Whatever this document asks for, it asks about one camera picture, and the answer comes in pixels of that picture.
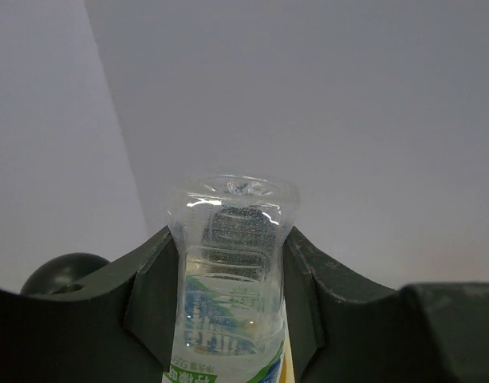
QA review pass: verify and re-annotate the clear labelled water bottle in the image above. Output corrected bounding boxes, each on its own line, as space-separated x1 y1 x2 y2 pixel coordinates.
164 174 300 382

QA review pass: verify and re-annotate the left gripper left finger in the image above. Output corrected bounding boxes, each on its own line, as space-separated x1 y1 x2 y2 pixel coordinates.
0 228 178 382

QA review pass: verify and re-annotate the cream panda-ear waste bin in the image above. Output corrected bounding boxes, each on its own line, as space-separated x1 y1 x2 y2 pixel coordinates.
20 252 109 295

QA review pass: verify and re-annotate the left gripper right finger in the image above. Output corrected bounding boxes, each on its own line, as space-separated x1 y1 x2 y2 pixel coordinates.
283 229 489 382

